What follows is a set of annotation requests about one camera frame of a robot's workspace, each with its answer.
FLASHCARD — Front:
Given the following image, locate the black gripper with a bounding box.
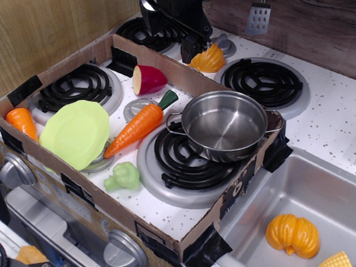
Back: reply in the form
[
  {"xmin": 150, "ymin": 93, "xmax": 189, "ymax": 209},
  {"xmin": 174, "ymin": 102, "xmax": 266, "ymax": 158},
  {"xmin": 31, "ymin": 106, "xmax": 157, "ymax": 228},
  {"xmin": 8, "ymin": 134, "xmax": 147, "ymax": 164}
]
[{"xmin": 139, "ymin": 0, "xmax": 213, "ymax": 64}]

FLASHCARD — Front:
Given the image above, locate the green toy broccoli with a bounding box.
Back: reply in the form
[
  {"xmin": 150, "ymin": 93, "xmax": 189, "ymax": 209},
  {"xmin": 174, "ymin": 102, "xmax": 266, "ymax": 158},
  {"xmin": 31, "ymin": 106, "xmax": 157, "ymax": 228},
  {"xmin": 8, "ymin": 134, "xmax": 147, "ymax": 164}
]
[{"xmin": 103, "ymin": 162, "xmax": 141, "ymax": 192}]

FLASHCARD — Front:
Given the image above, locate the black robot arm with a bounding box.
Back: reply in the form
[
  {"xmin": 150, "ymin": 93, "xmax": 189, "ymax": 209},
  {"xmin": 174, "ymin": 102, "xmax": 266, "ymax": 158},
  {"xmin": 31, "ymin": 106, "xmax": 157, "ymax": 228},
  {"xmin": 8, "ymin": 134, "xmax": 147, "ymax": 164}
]
[{"xmin": 139, "ymin": 0, "xmax": 213, "ymax": 64}]

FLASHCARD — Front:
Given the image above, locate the stainless steel pot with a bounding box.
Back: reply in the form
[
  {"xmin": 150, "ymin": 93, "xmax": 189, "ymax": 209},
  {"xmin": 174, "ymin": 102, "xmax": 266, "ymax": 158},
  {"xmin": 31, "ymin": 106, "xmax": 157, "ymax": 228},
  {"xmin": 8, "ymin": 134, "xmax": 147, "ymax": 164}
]
[{"xmin": 165, "ymin": 90, "xmax": 284, "ymax": 163}]

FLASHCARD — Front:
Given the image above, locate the back left black burner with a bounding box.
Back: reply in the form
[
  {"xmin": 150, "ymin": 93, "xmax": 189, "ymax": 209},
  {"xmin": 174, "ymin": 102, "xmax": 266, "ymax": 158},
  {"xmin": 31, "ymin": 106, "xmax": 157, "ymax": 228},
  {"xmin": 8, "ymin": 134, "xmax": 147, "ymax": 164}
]
[{"xmin": 111, "ymin": 17, "xmax": 182, "ymax": 61}]

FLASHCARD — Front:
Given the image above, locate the black burner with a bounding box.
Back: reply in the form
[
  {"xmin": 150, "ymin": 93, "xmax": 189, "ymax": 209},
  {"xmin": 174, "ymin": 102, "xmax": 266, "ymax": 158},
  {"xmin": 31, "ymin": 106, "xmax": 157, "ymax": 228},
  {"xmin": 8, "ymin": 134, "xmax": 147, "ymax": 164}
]
[
  {"xmin": 29, "ymin": 63, "xmax": 123, "ymax": 126},
  {"xmin": 214, "ymin": 57, "xmax": 311, "ymax": 120},
  {"xmin": 111, "ymin": 17, "xmax": 182, "ymax": 61},
  {"xmin": 136, "ymin": 121, "xmax": 241, "ymax": 209}
]

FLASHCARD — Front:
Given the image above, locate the orange toy pumpkin on stove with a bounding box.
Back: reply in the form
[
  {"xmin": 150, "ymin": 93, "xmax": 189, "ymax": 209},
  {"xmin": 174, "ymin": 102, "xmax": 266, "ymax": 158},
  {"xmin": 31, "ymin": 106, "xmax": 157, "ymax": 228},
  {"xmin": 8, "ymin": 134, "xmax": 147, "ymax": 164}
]
[{"xmin": 188, "ymin": 43, "xmax": 226, "ymax": 73}]

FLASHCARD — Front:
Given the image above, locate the red toy radish half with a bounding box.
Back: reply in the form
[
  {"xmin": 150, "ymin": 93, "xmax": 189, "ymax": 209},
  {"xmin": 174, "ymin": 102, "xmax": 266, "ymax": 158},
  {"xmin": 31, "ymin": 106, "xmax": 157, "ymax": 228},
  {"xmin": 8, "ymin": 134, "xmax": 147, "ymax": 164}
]
[{"xmin": 132, "ymin": 65, "xmax": 168, "ymax": 96}]

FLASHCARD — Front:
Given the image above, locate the silver back stove knob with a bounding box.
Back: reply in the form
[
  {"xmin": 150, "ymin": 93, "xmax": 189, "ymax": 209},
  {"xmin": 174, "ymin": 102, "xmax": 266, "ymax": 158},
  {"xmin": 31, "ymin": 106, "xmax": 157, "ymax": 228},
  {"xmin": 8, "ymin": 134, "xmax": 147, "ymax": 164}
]
[{"xmin": 211, "ymin": 34, "xmax": 237, "ymax": 58}]

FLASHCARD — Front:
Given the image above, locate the silver stove knob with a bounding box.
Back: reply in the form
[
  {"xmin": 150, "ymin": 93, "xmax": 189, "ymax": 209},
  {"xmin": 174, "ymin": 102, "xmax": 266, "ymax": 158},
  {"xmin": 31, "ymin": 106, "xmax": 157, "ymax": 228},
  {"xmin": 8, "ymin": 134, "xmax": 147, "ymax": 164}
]
[
  {"xmin": 211, "ymin": 34, "xmax": 237, "ymax": 58},
  {"xmin": 123, "ymin": 98, "xmax": 158, "ymax": 123}
]

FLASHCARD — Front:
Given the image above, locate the silver stove centre knob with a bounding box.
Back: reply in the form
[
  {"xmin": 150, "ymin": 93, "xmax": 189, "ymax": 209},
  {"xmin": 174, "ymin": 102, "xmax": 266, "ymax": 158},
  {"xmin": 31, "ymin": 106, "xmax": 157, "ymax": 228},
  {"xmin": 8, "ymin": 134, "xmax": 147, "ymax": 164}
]
[{"xmin": 123, "ymin": 98, "xmax": 158, "ymax": 123}]

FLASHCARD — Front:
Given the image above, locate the hanging metal spatula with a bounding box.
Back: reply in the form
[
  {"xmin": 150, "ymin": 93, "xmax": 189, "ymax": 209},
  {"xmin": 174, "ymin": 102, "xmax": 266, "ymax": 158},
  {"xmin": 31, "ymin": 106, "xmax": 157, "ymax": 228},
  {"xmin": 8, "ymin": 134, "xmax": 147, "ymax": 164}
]
[{"xmin": 245, "ymin": 0, "xmax": 272, "ymax": 36}]

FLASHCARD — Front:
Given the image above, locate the large orange toy carrot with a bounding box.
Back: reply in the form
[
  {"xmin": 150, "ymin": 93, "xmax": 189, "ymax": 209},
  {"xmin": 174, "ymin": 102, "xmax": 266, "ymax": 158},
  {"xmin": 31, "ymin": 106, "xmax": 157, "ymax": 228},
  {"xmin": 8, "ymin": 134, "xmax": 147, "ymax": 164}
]
[{"xmin": 104, "ymin": 90, "xmax": 179, "ymax": 159}]

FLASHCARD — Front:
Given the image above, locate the front left black burner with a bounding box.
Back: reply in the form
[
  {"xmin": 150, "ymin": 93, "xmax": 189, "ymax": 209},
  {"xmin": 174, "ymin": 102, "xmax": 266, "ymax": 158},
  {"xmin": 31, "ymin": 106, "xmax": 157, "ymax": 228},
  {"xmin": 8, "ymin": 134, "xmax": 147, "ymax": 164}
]
[{"xmin": 29, "ymin": 63, "xmax": 123, "ymax": 126}]

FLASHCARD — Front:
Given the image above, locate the back right black burner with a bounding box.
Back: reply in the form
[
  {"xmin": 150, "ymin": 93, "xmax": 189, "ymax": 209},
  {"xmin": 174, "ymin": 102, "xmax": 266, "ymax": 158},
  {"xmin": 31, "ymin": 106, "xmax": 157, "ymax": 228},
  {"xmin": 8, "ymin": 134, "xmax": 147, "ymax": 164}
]
[{"xmin": 214, "ymin": 57, "xmax": 311, "ymax": 120}]

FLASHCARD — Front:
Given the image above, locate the front right black burner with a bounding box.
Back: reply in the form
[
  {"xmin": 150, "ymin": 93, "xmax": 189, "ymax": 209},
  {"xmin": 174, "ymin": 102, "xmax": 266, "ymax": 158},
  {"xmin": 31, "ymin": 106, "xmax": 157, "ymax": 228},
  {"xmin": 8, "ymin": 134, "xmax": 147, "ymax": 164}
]
[{"xmin": 136, "ymin": 121, "xmax": 241, "ymax": 209}]

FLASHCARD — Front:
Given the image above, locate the light green plastic plate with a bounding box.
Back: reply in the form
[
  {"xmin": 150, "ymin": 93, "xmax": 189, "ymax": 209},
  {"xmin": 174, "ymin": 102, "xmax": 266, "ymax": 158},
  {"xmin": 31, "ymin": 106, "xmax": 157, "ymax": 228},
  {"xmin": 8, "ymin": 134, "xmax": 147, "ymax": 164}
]
[{"xmin": 39, "ymin": 100, "xmax": 110, "ymax": 171}]

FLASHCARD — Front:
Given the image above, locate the silver disc under plate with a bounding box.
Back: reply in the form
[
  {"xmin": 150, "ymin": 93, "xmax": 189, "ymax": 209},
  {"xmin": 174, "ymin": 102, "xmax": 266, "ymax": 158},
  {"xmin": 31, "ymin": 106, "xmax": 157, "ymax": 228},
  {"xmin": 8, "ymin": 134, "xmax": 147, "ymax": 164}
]
[{"xmin": 81, "ymin": 141, "xmax": 114, "ymax": 174}]

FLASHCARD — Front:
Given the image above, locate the small orange toy carrot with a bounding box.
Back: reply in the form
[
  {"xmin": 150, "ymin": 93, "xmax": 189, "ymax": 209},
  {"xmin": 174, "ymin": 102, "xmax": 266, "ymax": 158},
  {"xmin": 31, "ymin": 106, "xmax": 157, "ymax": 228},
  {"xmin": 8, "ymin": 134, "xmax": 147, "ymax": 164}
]
[{"xmin": 5, "ymin": 107, "xmax": 39, "ymax": 141}]

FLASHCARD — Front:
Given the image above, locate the brown cardboard fence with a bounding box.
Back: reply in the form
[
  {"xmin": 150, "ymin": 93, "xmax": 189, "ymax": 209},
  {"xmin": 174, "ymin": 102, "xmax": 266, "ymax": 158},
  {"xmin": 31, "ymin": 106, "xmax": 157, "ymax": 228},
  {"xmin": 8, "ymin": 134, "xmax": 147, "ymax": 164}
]
[{"xmin": 0, "ymin": 34, "xmax": 284, "ymax": 267}]

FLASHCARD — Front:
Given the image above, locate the left silver oven knob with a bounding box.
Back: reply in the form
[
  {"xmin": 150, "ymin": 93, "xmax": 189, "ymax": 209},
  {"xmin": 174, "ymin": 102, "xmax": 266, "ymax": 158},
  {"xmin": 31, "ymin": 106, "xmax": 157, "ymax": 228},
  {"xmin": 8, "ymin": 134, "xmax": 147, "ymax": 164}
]
[{"xmin": 0, "ymin": 153, "xmax": 37, "ymax": 189}]

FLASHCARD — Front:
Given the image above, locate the silver oven knob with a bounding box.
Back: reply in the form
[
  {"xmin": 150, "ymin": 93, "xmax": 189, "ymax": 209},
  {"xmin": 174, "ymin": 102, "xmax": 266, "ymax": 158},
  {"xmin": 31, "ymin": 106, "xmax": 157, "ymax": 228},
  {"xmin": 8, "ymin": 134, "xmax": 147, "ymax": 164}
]
[
  {"xmin": 0, "ymin": 153, "xmax": 37, "ymax": 189},
  {"xmin": 103, "ymin": 229, "xmax": 148, "ymax": 267}
]

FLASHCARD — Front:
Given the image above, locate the right silver oven knob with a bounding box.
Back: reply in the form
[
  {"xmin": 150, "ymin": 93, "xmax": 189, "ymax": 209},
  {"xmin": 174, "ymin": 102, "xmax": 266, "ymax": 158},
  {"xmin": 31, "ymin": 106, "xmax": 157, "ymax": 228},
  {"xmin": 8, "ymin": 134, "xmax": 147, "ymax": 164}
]
[{"xmin": 103, "ymin": 229, "xmax": 148, "ymax": 267}]

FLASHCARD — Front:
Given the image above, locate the orange toy pumpkin in sink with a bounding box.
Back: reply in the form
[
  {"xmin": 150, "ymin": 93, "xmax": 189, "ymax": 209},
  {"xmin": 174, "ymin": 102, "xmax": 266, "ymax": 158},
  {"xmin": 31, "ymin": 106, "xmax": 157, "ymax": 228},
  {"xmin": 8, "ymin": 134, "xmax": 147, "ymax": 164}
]
[{"xmin": 265, "ymin": 214, "xmax": 321, "ymax": 259}]

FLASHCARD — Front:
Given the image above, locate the silver sink basin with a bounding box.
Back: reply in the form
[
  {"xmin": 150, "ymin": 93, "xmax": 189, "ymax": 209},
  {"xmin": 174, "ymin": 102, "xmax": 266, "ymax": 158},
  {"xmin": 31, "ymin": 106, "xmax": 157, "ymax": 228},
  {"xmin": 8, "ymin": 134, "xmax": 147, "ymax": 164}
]
[{"xmin": 217, "ymin": 148, "xmax": 356, "ymax": 267}]

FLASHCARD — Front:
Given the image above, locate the orange toy piece on floor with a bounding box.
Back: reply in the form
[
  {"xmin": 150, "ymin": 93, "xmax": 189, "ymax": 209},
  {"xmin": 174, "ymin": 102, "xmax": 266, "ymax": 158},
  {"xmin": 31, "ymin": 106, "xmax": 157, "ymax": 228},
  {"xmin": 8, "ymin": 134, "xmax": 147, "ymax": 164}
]
[{"xmin": 15, "ymin": 245, "xmax": 48, "ymax": 265}]

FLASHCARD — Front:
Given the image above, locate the silver oven door handle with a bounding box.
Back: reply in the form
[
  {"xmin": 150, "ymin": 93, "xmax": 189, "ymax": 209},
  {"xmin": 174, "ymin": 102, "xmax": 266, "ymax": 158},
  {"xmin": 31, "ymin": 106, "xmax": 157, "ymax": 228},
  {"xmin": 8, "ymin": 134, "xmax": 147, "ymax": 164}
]
[{"xmin": 6, "ymin": 188, "xmax": 108, "ymax": 267}]

